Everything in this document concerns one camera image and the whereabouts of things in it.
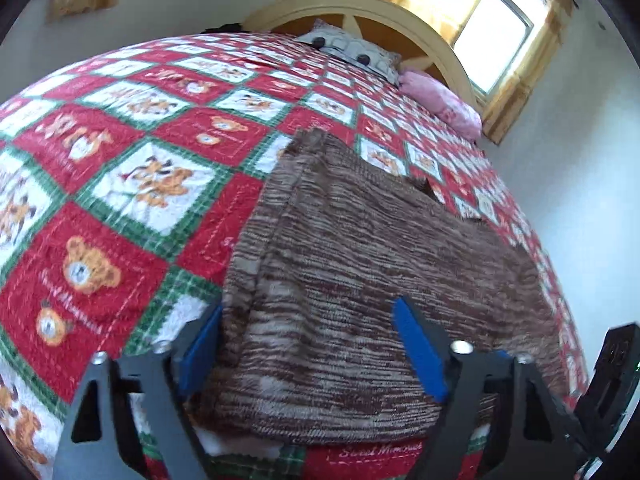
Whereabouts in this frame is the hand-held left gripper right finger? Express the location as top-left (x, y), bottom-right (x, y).
top-left (392, 296), bottom-right (598, 480)

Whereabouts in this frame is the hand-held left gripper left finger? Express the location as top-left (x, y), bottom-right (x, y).
top-left (52, 302), bottom-right (224, 480)

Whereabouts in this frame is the brown knitted sweater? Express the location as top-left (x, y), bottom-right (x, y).
top-left (192, 127), bottom-right (576, 449)

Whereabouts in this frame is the red bear printed blanket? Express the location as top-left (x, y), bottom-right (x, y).
top-left (0, 31), bottom-right (592, 480)

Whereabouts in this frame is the pink pillow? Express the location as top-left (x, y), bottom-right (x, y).
top-left (399, 70), bottom-right (484, 141)

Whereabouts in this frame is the grey patterned pillow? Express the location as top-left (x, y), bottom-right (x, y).
top-left (295, 19), bottom-right (404, 86)

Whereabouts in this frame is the window behind headboard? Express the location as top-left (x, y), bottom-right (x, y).
top-left (450, 0), bottom-right (539, 96)

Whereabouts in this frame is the cream wooden bed headboard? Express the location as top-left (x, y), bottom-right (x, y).
top-left (242, 0), bottom-right (479, 107)

